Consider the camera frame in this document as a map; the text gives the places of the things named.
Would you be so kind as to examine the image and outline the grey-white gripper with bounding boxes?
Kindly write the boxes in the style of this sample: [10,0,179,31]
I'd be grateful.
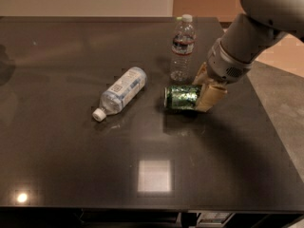
[193,39,252,112]

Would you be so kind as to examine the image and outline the green soda can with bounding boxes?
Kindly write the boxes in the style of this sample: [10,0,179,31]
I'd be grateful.
[164,85,201,110]

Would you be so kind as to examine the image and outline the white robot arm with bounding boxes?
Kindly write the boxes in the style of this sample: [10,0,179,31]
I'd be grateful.
[193,0,304,112]

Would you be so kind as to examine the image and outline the upright clear water bottle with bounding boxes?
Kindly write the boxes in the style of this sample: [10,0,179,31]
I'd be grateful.
[170,14,196,83]

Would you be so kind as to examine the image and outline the lying white-label plastic bottle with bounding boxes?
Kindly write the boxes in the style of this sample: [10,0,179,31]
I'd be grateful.
[92,66,147,122]

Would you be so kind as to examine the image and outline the dark drawer under table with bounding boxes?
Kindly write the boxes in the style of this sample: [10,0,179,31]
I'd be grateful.
[80,210,234,228]

